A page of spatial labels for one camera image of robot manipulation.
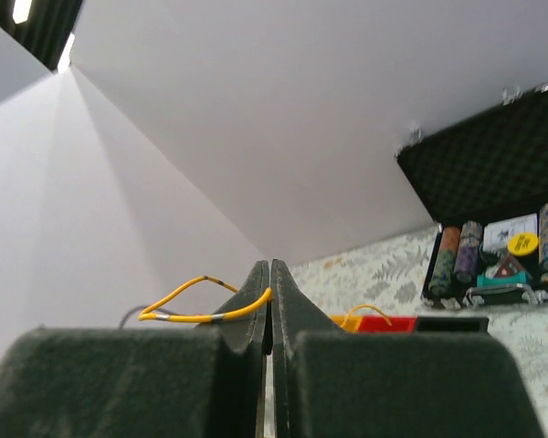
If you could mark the black poker chip case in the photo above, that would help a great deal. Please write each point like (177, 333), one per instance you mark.
(490, 167)

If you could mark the white playing card deck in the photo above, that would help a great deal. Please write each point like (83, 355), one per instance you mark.
(497, 235)

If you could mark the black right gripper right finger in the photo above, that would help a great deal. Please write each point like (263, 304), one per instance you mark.
(448, 377)

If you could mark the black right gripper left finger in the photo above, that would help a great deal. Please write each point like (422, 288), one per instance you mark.
(207, 381)

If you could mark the red plastic bin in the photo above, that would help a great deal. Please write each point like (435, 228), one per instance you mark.
(370, 324)

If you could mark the yellow round dealer chip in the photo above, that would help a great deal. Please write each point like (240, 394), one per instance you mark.
(523, 244)

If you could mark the floral patterned table mat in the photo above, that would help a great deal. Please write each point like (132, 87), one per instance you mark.
(397, 291)

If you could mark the yellow plastic bin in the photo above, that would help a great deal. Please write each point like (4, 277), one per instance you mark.
(348, 323)

